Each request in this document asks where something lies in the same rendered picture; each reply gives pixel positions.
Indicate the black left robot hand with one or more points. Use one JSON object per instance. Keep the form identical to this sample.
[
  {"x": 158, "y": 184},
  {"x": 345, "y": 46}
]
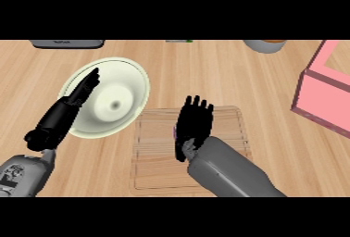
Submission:
[{"x": 61, "y": 115}]

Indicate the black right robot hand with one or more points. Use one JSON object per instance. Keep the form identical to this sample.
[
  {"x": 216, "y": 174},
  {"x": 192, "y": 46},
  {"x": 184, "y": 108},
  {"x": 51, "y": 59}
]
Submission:
[{"x": 195, "y": 122}]

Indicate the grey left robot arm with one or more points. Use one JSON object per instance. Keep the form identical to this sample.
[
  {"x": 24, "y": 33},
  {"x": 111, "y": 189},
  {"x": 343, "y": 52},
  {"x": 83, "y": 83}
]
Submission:
[{"x": 26, "y": 177}]

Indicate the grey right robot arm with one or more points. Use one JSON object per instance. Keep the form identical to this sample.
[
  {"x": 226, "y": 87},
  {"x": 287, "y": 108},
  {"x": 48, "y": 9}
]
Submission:
[{"x": 228, "y": 171}]

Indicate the purple can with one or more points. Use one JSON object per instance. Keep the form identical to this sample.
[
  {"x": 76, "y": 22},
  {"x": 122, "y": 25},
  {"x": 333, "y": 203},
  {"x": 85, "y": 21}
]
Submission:
[{"x": 175, "y": 132}]

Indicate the wooden cutting board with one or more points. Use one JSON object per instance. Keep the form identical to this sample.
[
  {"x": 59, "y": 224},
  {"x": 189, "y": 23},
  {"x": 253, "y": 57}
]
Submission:
[{"x": 160, "y": 154}]

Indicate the pink cardboard box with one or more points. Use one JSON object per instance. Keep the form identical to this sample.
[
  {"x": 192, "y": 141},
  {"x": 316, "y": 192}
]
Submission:
[{"x": 325, "y": 89}]

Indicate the pale cream bowl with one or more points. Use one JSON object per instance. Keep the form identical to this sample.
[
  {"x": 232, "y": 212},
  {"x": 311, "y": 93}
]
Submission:
[{"x": 111, "y": 97}]

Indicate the dark grey appliance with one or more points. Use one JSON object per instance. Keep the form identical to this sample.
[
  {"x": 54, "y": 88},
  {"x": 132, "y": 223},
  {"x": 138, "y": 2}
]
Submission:
[{"x": 67, "y": 43}]

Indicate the small green object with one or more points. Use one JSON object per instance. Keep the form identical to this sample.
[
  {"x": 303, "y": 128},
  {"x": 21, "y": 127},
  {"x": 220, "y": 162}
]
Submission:
[{"x": 179, "y": 41}]

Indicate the grey round container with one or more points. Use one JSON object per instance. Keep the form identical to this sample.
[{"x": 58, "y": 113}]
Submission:
[{"x": 265, "y": 45}]

